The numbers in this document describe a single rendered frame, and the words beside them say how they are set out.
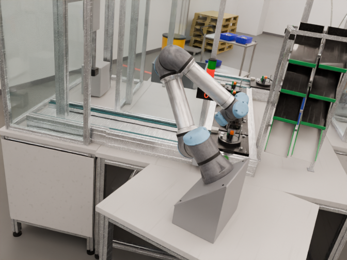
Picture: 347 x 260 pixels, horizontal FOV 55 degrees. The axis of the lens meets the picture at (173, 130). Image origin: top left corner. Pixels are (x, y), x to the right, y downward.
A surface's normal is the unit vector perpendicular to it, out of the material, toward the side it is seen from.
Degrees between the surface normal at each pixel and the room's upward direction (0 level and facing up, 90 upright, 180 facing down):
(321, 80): 25
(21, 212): 90
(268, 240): 0
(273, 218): 0
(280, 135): 45
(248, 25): 90
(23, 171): 90
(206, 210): 90
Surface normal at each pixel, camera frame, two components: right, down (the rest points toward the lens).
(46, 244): 0.12, -0.89
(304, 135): -0.16, -0.36
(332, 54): -0.04, -0.65
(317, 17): -0.48, 0.33
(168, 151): -0.18, 0.42
